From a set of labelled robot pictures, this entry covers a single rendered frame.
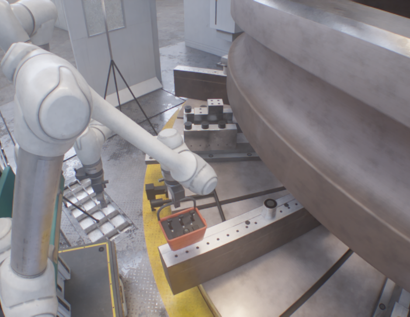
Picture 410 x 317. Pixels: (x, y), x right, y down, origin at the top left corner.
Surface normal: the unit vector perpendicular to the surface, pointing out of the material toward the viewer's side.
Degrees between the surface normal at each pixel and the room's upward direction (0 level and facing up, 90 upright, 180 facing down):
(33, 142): 95
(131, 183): 0
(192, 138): 90
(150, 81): 37
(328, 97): 90
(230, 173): 0
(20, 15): 66
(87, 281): 0
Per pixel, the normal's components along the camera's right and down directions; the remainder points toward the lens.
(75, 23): 0.70, 0.46
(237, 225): 0.00, -0.76
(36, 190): 0.45, 0.48
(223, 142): 0.06, 0.64
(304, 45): -0.91, 0.26
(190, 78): -0.33, 0.61
